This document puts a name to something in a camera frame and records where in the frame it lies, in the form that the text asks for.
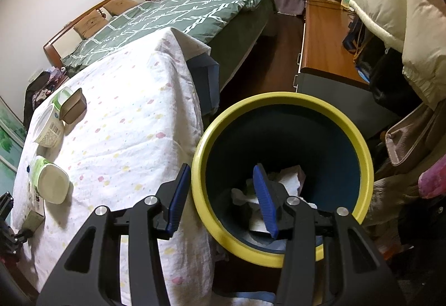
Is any dark bag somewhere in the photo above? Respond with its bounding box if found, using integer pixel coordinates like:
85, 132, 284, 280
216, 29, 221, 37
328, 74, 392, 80
343, 13, 405, 108

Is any dark clothes heap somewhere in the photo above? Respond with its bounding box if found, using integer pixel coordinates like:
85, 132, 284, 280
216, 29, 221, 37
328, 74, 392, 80
24, 71, 68, 122

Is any pink fuzzy garment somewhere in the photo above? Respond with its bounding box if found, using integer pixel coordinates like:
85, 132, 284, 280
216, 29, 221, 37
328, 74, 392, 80
418, 167, 446, 200

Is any green and white jar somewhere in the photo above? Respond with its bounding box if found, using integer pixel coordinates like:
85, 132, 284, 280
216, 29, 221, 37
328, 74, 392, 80
30, 155, 70, 205

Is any brown small box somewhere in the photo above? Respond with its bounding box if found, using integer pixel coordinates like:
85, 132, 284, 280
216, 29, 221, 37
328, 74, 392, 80
59, 88, 88, 125

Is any brown bear pillow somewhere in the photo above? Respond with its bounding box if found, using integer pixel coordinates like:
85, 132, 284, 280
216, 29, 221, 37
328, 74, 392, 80
105, 0, 138, 15
73, 11, 108, 40

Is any green plastic packet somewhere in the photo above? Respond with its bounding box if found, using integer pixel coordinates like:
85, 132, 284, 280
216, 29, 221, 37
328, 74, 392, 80
52, 87, 75, 108

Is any wooden bed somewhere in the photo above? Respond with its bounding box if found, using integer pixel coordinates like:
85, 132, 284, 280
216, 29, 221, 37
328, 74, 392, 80
43, 0, 279, 97

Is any beige small box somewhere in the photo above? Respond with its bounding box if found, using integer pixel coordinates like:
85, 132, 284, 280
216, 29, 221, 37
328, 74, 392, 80
26, 210, 46, 233

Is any white paper bowl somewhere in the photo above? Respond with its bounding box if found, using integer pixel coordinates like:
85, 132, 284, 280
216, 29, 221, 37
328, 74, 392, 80
33, 104, 67, 148

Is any wooden low cabinet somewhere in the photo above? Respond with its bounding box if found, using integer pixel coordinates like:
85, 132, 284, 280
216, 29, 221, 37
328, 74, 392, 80
294, 0, 401, 139

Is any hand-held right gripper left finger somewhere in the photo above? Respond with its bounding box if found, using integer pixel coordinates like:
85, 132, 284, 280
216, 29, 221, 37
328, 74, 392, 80
37, 164, 192, 306

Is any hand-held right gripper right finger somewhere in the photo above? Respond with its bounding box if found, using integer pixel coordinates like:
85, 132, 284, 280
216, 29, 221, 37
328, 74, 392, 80
253, 164, 406, 306

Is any yellow rimmed dark bin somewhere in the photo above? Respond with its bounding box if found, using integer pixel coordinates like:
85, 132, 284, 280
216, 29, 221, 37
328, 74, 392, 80
192, 92, 375, 269

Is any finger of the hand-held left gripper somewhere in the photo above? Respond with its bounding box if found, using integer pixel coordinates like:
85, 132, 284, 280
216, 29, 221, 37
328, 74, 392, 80
12, 227, 35, 244

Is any wardrobe sliding door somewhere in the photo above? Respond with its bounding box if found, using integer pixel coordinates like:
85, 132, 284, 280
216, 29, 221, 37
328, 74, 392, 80
0, 93, 28, 188

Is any beige pink handbag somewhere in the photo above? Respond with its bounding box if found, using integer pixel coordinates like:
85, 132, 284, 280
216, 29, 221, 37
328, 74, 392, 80
385, 102, 440, 167

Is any green checked quilt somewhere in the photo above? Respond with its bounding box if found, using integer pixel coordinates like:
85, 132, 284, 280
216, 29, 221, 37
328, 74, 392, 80
61, 0, 272, 78

